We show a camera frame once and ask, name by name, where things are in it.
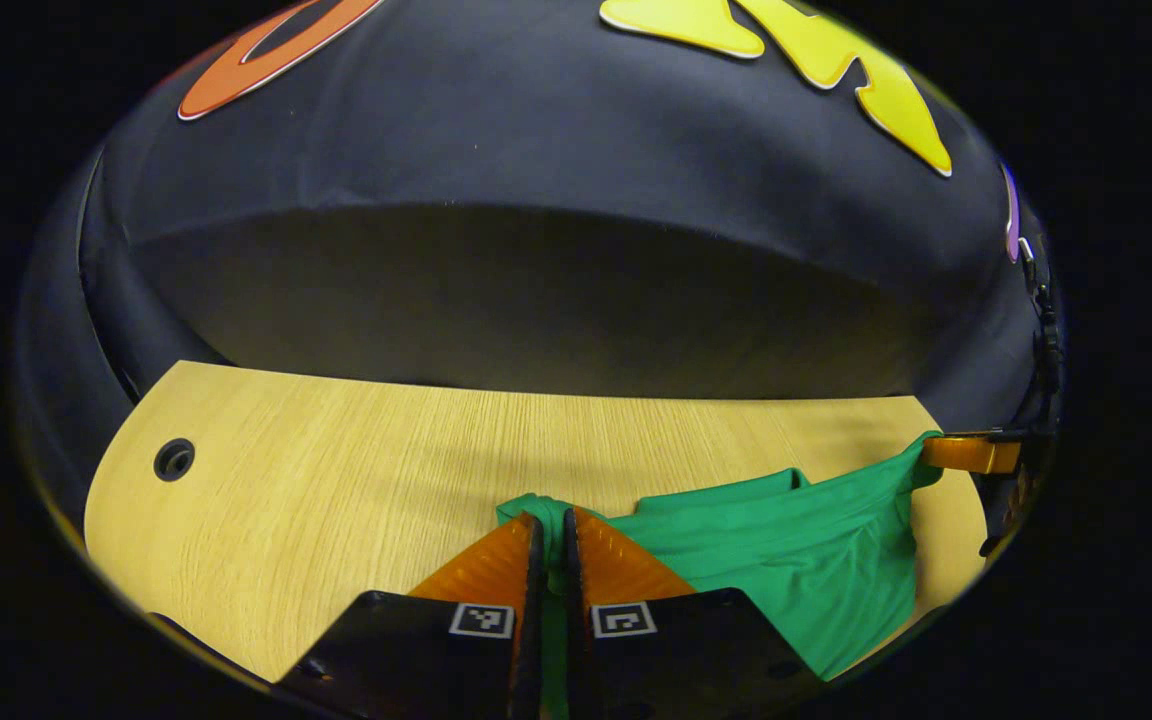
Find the black backdrop cloth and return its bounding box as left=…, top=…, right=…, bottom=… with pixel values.
left=16, top=0, right=1067, bottom=561

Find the green T-shirt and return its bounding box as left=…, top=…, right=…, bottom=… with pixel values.
left=496, top=430, right=945, bottom=720

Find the black hanging cable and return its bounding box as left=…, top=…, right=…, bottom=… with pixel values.
left=1019, top=236, right=1065, bottom=396

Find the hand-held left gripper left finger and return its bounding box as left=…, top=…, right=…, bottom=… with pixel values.
left=274, top=512, right=546, bottom=720

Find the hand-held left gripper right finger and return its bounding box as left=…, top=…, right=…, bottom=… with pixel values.
left=562, top=506, right=829, bottom=720

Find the black table cable hole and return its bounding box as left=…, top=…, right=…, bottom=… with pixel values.
left=153, top=438, right=197, bottom=483

